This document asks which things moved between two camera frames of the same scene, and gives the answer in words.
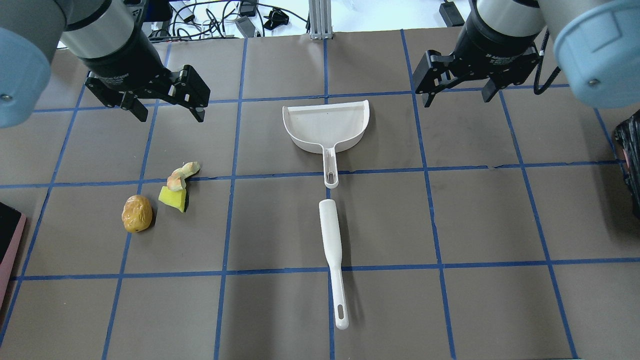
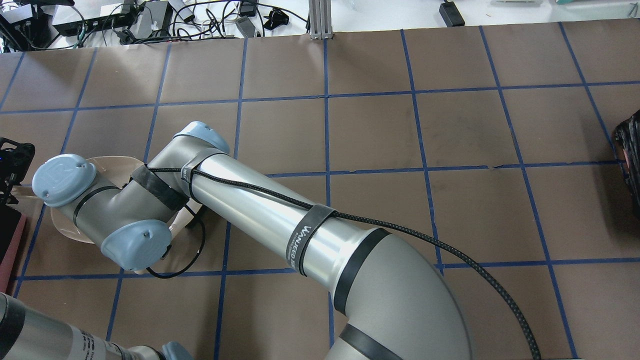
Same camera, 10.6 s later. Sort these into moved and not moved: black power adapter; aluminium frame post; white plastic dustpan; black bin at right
Moved: white plastic dustpan
Not moved: aluminium frame post; black power adapter; black bin at right
